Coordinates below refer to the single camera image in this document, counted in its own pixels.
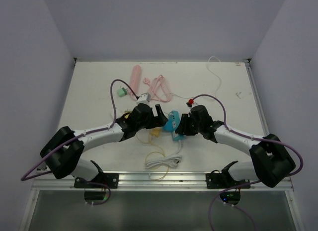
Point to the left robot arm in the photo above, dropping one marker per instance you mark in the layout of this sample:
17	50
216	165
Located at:
62	154

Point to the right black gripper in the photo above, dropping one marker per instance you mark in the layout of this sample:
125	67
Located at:
183	128

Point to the pink power strip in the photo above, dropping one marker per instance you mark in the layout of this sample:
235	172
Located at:
135	78

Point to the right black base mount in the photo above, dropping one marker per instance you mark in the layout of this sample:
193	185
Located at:
221	179

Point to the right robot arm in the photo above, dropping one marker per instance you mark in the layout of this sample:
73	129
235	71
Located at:
270	161

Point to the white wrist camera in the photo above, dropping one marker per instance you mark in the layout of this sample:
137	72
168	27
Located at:
144	98
190	102

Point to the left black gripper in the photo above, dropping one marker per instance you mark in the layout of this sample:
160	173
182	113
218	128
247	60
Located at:
156	120

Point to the aluminium front rail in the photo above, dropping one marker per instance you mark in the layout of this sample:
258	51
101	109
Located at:
135	181

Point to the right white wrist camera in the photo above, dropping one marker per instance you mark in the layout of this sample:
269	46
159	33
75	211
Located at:
190	102

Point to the green USB charger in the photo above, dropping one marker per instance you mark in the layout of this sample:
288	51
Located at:
122	92

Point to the blue power strip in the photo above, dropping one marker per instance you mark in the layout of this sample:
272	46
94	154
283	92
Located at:
172	124

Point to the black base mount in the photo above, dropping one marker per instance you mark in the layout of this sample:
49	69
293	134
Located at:
104	180
221	179

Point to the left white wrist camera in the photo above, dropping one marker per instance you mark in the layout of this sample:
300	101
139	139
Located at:
144	98

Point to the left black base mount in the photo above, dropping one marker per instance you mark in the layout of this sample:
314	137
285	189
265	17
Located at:
104	180

